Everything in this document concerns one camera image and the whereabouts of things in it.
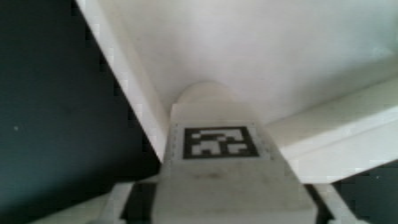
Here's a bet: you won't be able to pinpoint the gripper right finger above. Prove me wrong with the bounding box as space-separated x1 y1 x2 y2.
312 184 371 224

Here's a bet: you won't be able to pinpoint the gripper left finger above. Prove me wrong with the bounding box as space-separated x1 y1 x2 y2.
86 182 133 224

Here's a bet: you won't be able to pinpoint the white table leg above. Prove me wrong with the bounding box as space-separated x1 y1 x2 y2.
150 82 317 224

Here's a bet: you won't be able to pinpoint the white square table top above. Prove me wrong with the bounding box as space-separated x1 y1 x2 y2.
76 0 398 157

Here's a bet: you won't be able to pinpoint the white U-shaped obstacle fence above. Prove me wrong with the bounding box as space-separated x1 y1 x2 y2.
266 78 398 183

